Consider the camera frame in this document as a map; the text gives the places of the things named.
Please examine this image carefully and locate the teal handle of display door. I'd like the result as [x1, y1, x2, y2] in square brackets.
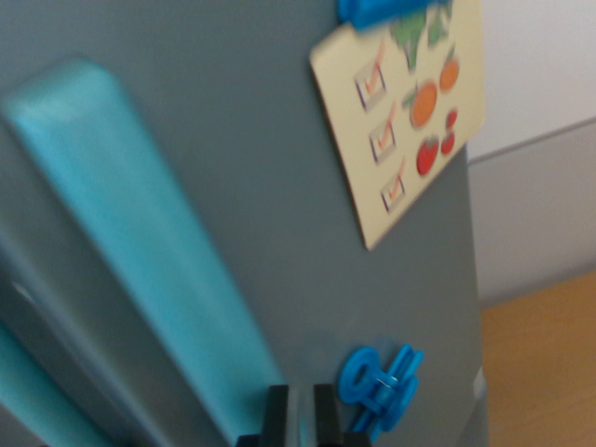
[0, 320, 113, 447]

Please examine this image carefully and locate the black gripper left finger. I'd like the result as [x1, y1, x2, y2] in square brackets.
[259, 384, 291, 447]

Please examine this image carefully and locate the cream shopping list card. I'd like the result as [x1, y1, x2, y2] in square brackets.
[309, 0, 488, 252]

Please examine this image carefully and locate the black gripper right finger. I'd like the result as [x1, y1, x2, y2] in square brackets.
[312, 384, 346, 447]

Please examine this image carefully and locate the grey door with shopping list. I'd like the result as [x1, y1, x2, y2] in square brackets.
[0, 0, 491, 447]

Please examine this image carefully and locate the teal handle of list door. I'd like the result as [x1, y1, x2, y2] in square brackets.
[0, 58, 286, 447]

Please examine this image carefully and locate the blue clip magnet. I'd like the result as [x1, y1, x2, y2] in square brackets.
[335, 0, 455, 33]

